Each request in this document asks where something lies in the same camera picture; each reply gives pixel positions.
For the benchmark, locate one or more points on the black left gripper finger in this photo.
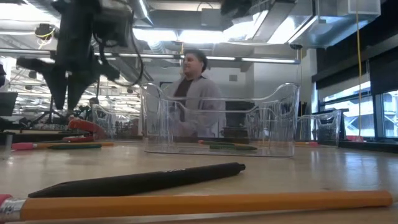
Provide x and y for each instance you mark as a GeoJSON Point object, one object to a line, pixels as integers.
{"type": "Point", "coordinates": [75, 90]}
{"type": "Point", "coordinates": [59, 88]}

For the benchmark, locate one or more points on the clear plastic bin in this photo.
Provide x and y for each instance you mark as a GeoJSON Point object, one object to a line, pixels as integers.
{"type": "Point", "coordinates": [155, 124]}
{"type": "Point", "coordinates": [326, 127]}
{"type": "Point", "coordinates": [102, 118]}

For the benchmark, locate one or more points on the black pen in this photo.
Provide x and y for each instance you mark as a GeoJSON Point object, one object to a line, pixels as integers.
{"type": "Point", "coordinates": [140, 182]}

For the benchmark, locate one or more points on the round black ceiling device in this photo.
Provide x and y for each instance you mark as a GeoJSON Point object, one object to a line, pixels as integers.
{"type": "Point", "coordinates": [45, 31]}

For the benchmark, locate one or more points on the red stapler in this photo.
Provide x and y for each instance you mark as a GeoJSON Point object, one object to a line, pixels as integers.
{"type": "Point", "coordinates": [84, 126]}

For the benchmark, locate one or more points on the dark monitor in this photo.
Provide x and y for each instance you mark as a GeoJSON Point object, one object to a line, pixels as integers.
{"type": "Point", "coordinates": [7, 104]}

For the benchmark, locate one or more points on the person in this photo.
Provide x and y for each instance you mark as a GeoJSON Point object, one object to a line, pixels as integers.
{"type": "Point", "coordinates": [199, 93]}

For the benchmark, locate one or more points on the long ceiling light bar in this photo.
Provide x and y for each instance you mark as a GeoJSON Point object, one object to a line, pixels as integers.
{"type": "Point", "coordinates": [217, 58]}

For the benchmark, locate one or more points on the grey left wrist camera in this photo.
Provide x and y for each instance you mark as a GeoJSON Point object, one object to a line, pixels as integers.
{"type": "Point", "coordinates": [113, 21]}

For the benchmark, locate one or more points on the small grey upright post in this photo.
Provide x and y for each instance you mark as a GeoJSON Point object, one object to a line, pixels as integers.
{"type": "Point", "coordinates": [8, 146]}

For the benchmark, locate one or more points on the grey wall vent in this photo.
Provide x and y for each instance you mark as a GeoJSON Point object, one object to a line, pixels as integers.
{"type": "Point", "coordinates": [233, 77]}

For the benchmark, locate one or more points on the dome security camera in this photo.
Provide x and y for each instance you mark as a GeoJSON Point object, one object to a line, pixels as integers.
{"type": "Point", "coordinates": [296, 46]}

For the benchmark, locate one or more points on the silver ceiling duct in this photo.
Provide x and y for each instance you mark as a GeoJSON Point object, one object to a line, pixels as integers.
{"type": "Point", "coordinates": [311, 28]}

